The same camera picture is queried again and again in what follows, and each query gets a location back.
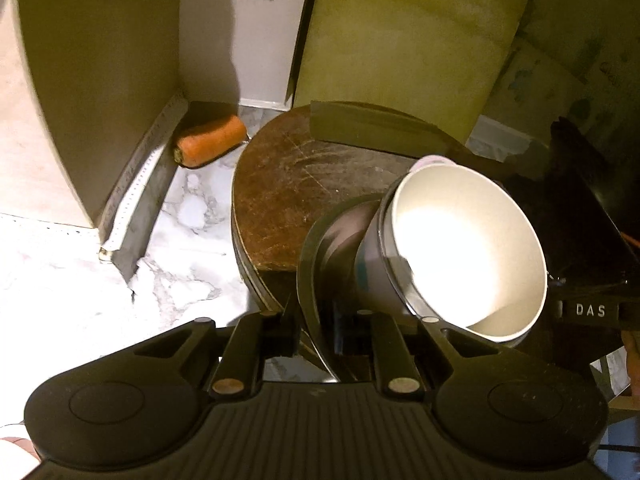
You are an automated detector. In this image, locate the person's right hand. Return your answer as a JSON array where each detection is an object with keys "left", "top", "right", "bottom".
[{"left": 622, "top": 332, "right": 640, "bottom": 398}]

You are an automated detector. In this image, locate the yellow-green cutting board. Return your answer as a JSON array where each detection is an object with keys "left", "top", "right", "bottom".
[{"left": 291, "top": 0, "right": 546, "bottom": 148}]

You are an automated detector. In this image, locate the white music-note tape strip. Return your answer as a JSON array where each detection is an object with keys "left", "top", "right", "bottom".
[{"left": 99, "top": 100, "right": 187, "bottom": 263}]

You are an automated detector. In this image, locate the round wooden cutting board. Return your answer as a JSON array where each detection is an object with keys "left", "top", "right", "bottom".
[{"left": 231, "top": 102, "right": 473, "bottom": 318}]

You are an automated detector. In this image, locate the pink bear-shaped plate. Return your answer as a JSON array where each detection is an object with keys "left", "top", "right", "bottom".
[{"left": 296, "top": 199, "right": 396, "bottom": 382}]

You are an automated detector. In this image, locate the pink steel-lined bowl with handle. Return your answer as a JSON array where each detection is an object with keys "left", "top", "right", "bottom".
[{"left": 354, "top": 154, "right": 548, "bottom": 348}]

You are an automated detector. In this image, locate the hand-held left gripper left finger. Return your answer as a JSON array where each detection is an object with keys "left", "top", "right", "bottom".
[{"left": 134, "top": 294, "right": 302, "bottom": 402}]

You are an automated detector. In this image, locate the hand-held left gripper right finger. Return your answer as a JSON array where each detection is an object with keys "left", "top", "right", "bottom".
[{"left": 333, "top": 309, "right": 497, "bottom": 397}]

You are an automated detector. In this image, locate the orange carrot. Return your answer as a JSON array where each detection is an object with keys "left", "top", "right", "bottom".
[{"left": 172, "top": 115, "right": 249, "bottom": 169}]

